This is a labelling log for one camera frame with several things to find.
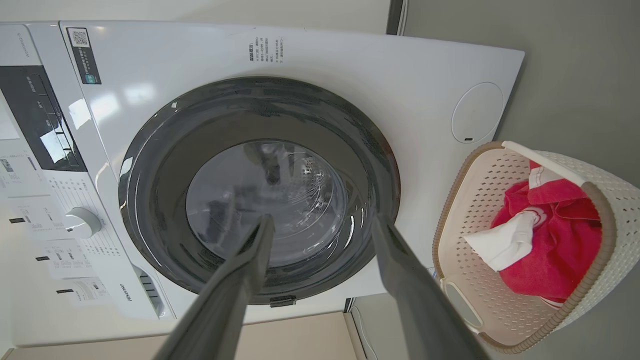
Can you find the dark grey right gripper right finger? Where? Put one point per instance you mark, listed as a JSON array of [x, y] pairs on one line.
[[425, 315]]

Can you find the round black glass washer door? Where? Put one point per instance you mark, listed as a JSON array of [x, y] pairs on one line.
[[160, 180]]

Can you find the white washer program knob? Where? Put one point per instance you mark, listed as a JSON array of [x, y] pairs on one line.
[[83, 223]]

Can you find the black washer display panel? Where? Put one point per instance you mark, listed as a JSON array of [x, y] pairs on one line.
[[37, 120]]

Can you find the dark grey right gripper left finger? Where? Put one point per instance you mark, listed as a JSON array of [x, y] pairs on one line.
[[225, 305]]

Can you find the red garment with white stripes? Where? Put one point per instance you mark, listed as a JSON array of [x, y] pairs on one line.
[[560, 250]]

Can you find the black QR code sticker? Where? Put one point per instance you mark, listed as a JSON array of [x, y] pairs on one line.
[[83, 56]]

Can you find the white front-load washing machine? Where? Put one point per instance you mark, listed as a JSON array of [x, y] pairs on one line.
[[350, 60]]

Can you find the white cloth garment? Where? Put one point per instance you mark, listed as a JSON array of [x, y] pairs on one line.
[[505, 242]]

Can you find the cream perforated laundry basket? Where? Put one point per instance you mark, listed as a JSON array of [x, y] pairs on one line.
[[467, 200]]

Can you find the printed text label on washer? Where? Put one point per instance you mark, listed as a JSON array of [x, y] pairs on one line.
[[266, 50]]

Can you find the round white filter cover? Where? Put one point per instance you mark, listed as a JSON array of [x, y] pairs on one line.
[[477, 112]]

